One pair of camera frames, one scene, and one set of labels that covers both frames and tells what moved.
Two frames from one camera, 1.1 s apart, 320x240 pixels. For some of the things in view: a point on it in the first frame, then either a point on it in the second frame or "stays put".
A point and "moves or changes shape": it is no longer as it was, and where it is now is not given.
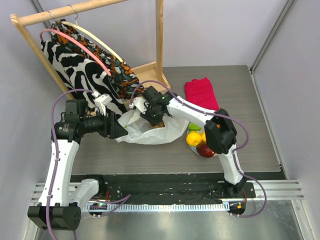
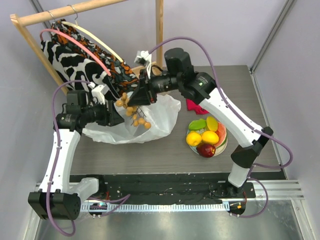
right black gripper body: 152,117 → 151,88
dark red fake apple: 203,150 stays put
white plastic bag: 175,131 moves or changes shape
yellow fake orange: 193,139 stays put
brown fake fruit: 160,124 → 135,111
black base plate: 167,188 stays put
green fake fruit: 194,127 stays put
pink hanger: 77,43 stays put
